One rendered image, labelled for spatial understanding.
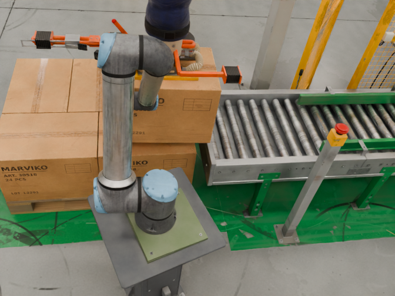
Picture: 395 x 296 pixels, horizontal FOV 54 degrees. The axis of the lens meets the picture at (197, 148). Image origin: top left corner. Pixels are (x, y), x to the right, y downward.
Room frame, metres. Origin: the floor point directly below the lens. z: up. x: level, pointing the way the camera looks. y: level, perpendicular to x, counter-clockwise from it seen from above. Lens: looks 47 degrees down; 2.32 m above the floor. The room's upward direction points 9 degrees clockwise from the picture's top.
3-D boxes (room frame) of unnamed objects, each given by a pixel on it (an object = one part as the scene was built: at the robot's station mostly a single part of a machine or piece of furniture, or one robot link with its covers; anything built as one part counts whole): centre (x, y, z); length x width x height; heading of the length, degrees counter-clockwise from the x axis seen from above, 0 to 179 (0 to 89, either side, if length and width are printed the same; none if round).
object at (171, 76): (1.67, 0.23, 1.09); 0.34 x 0.10 x 0.05; 105
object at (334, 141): (1.50, -0.71, 0.50); 0.07 x 0.07 x 1.00; 15
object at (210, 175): (1.83, -0.02, 0.48); 0.70 x 0.03 x 0.15; 15
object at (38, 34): (1.62, 0.83, 1.21); 0.08 x 0.07 x 0.05; 105
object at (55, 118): (1.95, 0.70, 0.34); 1.20 x 1.00 x 0.40; 105
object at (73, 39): (1.64, 0.70, 1.20); 0.07 x 0.07 x 0.04; 15
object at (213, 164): (1.83, -0.02, 0.58); 0.70 x 0.03 x 0.06; 15
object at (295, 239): (1.50, -0.71, 0.01); 0.15 x 0.15 x 0.03; 15
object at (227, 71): (1.59, -0.11, 1.19); 0.09 x 0.08 x 0.05; 15
